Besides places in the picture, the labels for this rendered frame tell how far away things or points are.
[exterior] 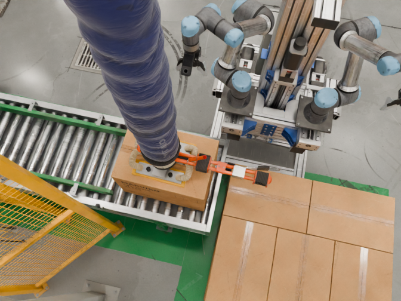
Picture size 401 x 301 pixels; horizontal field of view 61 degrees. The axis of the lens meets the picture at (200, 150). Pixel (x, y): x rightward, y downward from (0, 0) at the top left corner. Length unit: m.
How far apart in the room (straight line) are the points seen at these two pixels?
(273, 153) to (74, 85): 2.06
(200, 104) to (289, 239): 1.57
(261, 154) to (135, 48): 2.16
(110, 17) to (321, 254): 2.12
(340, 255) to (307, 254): 0.23
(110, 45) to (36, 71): 2.99
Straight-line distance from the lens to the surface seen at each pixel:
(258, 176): 1.99
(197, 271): 3.00
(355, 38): 1.78
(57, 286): 3.22
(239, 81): 2.04
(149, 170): 2.11
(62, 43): 4.05
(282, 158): 3.02
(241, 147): 3.00
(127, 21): 0.91
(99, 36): 0.98
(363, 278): 2.68
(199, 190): 2.11
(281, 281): 2.51
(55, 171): 2.78
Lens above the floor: 3.00
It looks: 70 degrees down
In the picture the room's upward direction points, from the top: 1 degrees counter-clockwise
